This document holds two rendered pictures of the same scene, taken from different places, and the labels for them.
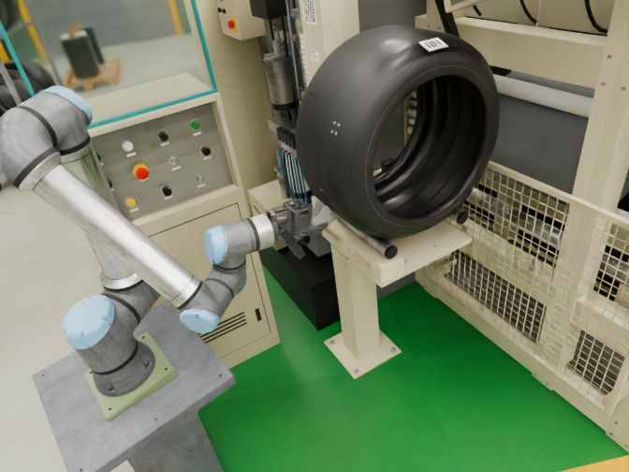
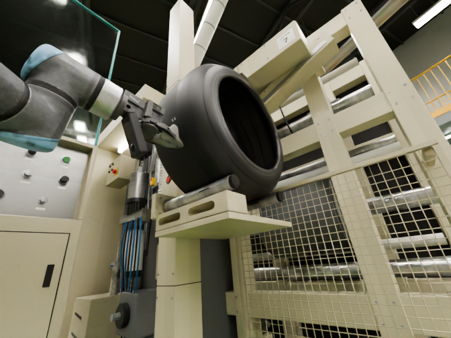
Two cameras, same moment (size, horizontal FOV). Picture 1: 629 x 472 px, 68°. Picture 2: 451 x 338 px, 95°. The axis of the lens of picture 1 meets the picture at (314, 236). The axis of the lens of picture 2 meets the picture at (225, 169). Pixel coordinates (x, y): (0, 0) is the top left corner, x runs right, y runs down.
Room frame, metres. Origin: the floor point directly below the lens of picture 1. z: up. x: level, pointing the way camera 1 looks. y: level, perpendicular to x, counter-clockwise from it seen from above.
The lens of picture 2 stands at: (0.56, 0.05, 0.68)
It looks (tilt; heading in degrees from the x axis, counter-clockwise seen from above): 24 degrees up; 335
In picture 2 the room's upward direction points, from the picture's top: 5 degrees counter-clockwise
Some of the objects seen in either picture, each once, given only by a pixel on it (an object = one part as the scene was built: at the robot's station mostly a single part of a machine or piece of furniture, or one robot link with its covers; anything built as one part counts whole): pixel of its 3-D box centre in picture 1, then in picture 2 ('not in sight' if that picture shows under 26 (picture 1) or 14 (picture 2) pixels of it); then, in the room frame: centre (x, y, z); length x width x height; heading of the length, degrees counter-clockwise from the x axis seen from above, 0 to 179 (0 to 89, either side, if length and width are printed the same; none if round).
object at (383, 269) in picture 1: (358, 243); (196, 214); (1.24, -0.14, 0.84); 0.36 x 0.09 x 0.06; 25
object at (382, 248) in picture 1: (358, 227); (196, 196); (1.23, -0.14, 0.90); 0.35 x 0.05 x 0.05; 25
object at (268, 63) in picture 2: not in sight; (260, 78); (1.31, -0.59, 1.71); 0.61 x 0.25 x 0.15; 25
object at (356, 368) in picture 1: (361, 346); not in sight; (1.52, -0.14, 0.01); 0.27 x 0.27 x 0.02; 25
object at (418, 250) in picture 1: (393, 235); (225, 229); (1.30, -0.27, 0.80); 0.37 x 0.36 x 0.02; 115
